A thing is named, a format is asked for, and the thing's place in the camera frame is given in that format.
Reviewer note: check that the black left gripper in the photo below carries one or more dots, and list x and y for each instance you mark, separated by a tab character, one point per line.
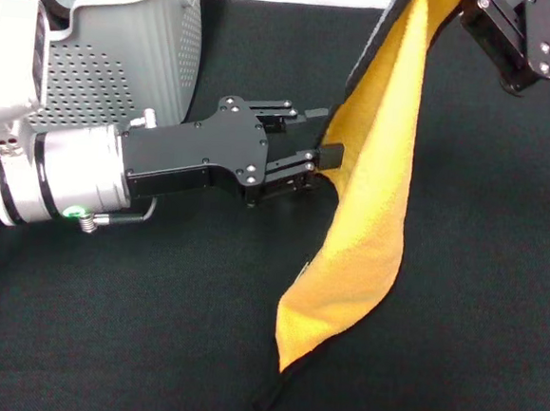
203	147

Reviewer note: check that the yellow towel with black border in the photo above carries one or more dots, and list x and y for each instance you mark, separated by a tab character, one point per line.
375	199

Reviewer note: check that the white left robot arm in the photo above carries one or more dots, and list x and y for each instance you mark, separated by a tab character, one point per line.
68	170

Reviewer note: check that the grey perforated storage box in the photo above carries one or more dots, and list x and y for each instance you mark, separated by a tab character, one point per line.
140	47

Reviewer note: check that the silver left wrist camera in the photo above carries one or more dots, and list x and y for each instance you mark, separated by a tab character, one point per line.
5	60

